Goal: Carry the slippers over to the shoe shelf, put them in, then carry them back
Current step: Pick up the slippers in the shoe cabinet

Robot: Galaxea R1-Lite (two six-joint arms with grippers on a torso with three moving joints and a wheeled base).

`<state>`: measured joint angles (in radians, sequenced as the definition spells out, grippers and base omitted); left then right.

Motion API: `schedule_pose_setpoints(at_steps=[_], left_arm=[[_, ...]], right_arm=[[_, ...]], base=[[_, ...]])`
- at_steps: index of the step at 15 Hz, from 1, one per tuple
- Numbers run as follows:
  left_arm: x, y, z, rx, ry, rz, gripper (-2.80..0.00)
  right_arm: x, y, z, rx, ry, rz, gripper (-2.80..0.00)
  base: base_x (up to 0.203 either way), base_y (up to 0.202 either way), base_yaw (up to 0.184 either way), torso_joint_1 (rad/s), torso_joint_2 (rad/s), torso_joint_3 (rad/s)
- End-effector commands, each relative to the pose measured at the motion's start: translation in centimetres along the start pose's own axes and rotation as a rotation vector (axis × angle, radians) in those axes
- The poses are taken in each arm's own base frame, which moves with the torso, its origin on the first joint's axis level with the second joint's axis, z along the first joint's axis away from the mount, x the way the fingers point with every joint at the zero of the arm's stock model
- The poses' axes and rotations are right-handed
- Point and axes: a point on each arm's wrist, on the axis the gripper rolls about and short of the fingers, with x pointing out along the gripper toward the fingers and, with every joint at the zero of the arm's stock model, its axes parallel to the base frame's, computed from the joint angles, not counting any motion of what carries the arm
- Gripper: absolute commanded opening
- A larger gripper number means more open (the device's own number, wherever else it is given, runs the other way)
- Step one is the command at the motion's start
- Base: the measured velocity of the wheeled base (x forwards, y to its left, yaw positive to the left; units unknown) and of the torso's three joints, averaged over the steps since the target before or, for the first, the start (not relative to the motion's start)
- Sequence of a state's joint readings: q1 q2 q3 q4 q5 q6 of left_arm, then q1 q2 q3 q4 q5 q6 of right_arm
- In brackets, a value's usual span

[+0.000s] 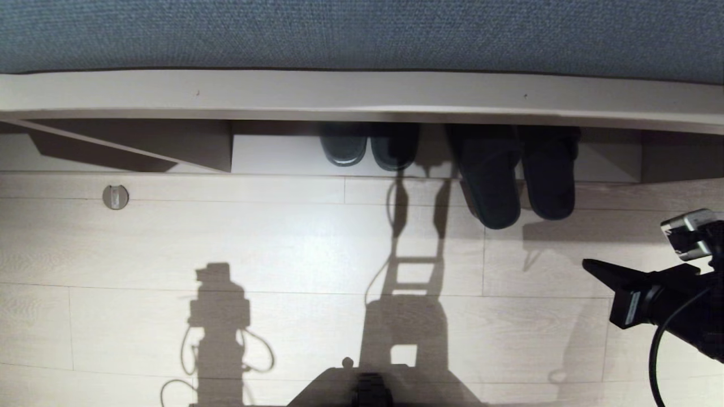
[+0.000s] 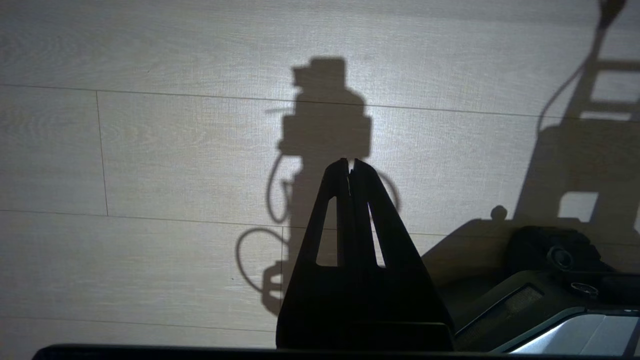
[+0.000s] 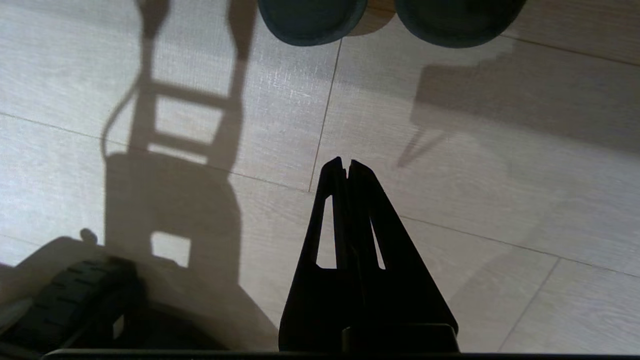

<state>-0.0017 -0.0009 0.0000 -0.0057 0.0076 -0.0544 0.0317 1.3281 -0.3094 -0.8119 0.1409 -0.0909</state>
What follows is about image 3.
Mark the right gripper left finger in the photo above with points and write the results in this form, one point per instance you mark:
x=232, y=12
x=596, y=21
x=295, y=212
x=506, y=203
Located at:
x=320, y=300

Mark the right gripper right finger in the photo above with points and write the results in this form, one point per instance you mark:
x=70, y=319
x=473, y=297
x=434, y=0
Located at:
x=400, y=295

